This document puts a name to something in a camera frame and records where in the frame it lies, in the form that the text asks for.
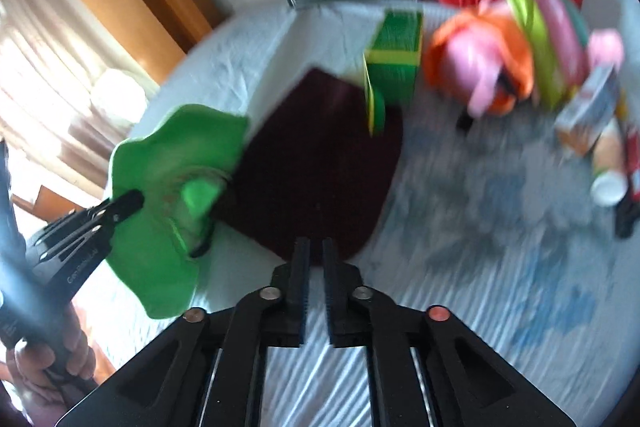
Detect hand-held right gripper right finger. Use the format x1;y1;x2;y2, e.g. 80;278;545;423
322;237;576;427

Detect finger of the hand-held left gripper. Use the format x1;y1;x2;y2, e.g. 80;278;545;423
37;222;217;265
27;188;147;240

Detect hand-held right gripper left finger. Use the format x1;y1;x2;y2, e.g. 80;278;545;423
55;237;312;427

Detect green cloth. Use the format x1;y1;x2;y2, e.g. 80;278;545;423
107;104;251;320

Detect white cloth covered desktop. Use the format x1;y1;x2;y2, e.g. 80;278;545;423
95;0;640;427

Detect person's left hand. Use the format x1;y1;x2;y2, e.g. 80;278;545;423
0;302;97;404

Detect dark maroon cloth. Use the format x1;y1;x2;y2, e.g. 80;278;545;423
215;67;405;267

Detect light curtain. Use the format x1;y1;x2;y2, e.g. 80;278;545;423
0;0;168;208

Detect green cardboard box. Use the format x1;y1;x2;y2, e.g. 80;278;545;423
364;9;425;138

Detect orange pink plush toy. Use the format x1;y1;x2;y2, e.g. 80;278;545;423
425;4;536;118

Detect white cup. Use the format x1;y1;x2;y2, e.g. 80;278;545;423
590;171;629;208

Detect black bottle with red label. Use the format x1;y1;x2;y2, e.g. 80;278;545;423
614;157;640;240

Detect grey orange carton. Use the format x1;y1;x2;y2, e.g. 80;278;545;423
556;67;622;158

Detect green yellow plush toy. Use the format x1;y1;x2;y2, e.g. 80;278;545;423
497;0;591;108

